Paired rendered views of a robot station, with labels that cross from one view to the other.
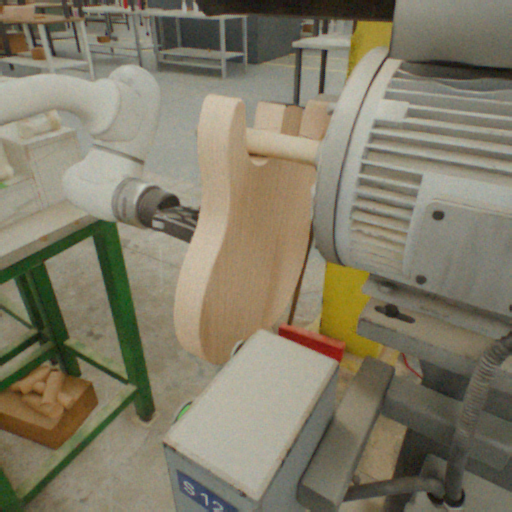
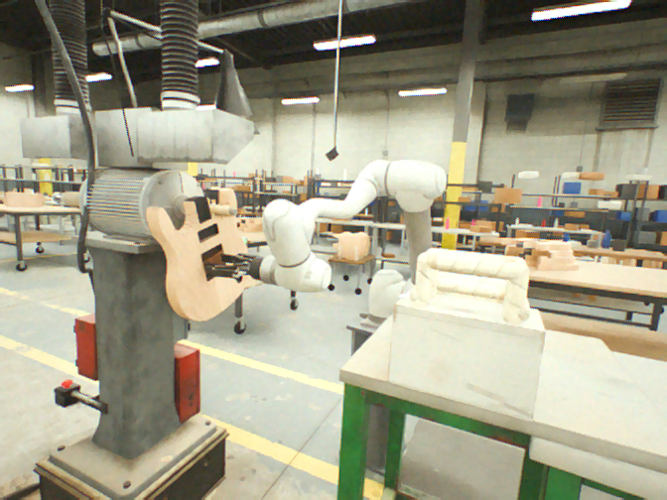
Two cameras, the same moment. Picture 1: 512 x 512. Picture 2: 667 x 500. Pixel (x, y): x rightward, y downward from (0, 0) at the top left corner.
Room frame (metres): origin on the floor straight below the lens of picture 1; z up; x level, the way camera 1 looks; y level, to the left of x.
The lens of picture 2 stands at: (1.78, 0.26, 1.31)
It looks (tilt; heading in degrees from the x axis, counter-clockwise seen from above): 8 degrees down; 172
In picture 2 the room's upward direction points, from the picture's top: 3 degrees clockwise
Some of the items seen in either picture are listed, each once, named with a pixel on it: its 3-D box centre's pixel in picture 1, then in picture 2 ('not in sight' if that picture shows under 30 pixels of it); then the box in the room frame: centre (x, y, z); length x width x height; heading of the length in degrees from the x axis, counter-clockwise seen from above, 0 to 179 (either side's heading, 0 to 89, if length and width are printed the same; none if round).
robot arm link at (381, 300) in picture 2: not in sight; (387, 292); (0.15, 0.75, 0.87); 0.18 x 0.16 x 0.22; 51
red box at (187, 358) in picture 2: not in sight; (171, 372); (0.23, -0.24, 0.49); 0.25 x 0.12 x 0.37; 59
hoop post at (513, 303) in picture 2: not in sight; (516, 297); (1.21, 0.68, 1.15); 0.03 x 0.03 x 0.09
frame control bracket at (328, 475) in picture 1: (351, 427); not in sight; (0.29, -0.10, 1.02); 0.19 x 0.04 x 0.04; 149
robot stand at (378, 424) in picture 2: not in sight; (378, 388); (0.15, 0.75, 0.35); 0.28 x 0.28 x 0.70; 51
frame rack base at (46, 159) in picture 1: (28, 159); (462, 345); (1.12, 0.63, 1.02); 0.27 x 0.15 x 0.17; 59
